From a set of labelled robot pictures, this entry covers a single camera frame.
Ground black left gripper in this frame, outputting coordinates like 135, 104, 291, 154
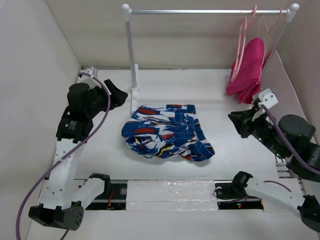
86, 79, 127, 118

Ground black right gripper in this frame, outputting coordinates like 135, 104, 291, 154
226, 104, 286, 158

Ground blue patterned trousers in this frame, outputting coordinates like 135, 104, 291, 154
121, 104, 215, 162

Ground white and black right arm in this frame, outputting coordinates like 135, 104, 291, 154
228, 105, 320, 232

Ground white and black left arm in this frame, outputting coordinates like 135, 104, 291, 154
28, 79, 128, 231

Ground magenta garment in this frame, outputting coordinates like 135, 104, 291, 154
225, 37, 265, 104

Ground white clothes rack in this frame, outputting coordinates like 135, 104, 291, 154
121, 2, 300, 113

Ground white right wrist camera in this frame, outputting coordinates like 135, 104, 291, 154
253, 88, 279, 109

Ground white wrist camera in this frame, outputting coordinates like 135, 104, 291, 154
253, 88, 279, 109
76, 66, 98, 83

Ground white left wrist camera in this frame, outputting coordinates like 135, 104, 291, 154
76, 66, 98, 83

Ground aluminium rail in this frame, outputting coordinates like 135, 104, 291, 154
275, 156, 291, 179

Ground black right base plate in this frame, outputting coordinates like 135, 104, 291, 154
212, 182, 264, 210

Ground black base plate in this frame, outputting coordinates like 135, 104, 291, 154
212, 182, 264, 210
86, 181, 128, 211

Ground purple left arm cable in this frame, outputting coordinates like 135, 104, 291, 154
15, 71, 112, 240

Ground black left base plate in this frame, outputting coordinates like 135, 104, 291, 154
86, 181, 128, 211

